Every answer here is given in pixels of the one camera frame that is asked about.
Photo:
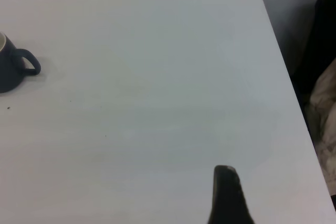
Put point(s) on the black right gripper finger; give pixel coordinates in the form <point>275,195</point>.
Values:
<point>228,203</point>

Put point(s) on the crumpled beige cloth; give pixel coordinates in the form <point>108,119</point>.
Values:
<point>325,119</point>

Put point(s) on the dark blue ceramic mug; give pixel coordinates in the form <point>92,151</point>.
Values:
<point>8,72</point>

